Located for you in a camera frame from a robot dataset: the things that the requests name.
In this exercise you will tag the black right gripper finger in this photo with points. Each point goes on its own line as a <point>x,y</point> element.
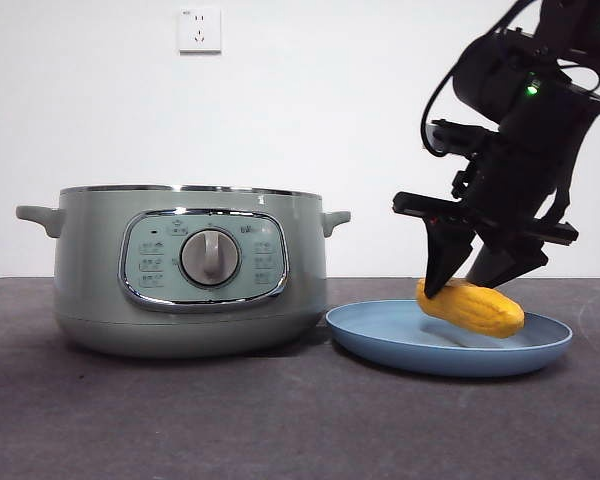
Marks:
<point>445,255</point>
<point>510,265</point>

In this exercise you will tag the yellow corn cob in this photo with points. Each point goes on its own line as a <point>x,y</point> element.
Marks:
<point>480,312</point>

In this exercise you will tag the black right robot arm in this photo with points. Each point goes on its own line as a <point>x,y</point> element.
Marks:
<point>485,70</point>

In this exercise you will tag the blue round plate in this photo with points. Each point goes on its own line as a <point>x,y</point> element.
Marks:
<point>380,340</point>

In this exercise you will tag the pale green electric steamer pot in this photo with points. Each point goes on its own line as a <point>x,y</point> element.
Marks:
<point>90,280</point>

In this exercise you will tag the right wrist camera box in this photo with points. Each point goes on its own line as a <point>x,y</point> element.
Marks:
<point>460,137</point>

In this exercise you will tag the white wall socket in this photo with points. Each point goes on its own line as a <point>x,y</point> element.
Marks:
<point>200,30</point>

